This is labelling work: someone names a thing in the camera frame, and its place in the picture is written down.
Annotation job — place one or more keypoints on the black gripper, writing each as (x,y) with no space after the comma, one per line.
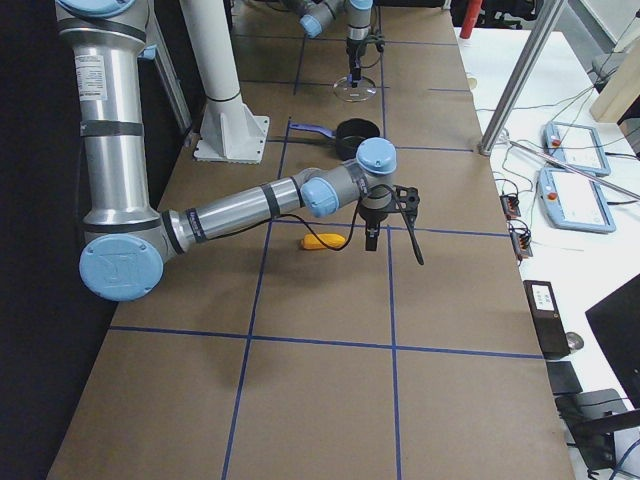
(372,216)
(354,52)

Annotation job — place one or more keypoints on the glass pot lid purple knob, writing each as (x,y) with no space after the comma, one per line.
(349,90)

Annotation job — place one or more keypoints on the yellow corn cob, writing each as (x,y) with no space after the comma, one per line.
(329,241)

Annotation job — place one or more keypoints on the purple black saucepan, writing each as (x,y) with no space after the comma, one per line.
(347,136)

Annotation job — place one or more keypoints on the red cylinder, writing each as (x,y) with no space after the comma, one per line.
(472,13)

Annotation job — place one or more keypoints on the red circuit board far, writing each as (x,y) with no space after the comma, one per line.
(510,205)

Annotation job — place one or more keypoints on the red circuit board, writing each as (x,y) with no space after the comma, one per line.
(510,205)
(520,235)

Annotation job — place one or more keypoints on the red circuit board near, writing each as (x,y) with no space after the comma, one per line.
(520,235)

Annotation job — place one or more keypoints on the black power supply box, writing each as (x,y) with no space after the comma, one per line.
(546,319)

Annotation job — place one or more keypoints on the blue teach pendant near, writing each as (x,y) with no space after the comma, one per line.
(573,202)

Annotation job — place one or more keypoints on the blue teach pendant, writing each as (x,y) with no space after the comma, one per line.
(573,202)
(577,145)

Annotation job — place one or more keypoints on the blue teach pendant far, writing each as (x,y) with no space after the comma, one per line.
(577,145)

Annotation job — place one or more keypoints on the black monitor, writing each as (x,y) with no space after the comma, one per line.
(614,322)

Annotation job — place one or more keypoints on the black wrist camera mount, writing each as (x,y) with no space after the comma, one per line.
(408,200)

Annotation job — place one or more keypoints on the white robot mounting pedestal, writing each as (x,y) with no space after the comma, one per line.
(229,131)

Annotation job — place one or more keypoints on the aluminium frame post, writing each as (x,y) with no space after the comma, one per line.
(535,43)

